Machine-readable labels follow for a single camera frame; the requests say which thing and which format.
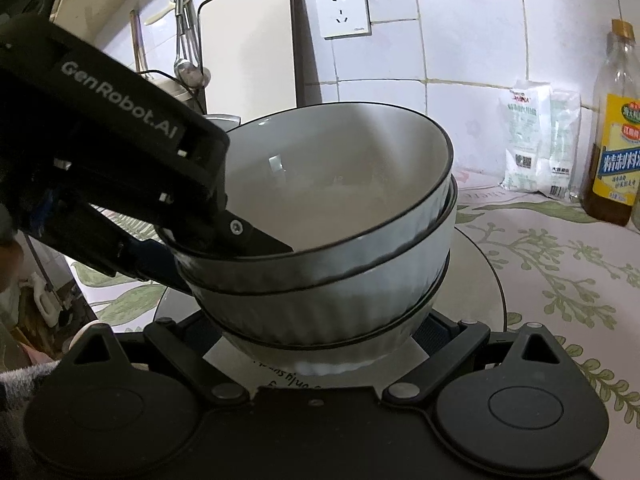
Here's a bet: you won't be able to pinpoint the floral tablecloth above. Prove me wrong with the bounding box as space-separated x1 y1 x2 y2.
65 175 640 431

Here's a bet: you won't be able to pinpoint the wooden stick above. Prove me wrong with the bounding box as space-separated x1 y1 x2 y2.
129 9 150 75

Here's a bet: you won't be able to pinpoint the white lettered plate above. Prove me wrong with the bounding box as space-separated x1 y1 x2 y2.
152 227 507 396

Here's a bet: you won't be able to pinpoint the white ribbed bowl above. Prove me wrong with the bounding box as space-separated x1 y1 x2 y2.
192 175 459 347
157 102 455 296
220 250 451 377

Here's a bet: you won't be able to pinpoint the person's left forearm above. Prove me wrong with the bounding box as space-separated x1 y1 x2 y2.
0 355 63 480

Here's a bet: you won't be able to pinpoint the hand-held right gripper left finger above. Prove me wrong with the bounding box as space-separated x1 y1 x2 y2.
62 310 251 408

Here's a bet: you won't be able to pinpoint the white cutting board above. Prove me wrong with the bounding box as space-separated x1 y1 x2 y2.
197 0 307 128

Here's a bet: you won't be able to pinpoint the cooking wine bottle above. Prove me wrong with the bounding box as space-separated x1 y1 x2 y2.
580 19 640 227

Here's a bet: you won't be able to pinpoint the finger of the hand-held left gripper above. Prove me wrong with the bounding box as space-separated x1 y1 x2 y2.
210 210 294 261
112 232 193 295

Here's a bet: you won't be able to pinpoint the hanging metal ladles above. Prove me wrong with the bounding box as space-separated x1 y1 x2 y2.
172 0 211 88

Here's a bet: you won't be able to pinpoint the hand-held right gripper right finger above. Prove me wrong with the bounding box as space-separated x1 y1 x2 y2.
382 309 571 407

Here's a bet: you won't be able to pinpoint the white hanging spatula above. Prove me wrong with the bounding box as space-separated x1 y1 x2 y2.
144 0 180 27

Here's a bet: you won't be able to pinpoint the white plastic jug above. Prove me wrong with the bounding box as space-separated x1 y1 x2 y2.
27 270 63 323

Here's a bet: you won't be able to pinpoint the white wall socket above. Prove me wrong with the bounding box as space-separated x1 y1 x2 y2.
315 0 372 40

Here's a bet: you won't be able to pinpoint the person's left hand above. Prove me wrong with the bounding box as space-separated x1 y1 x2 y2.
0 239 25 295

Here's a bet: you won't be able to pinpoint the grey kitchen knife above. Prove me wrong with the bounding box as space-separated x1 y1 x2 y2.
204 112 243 131

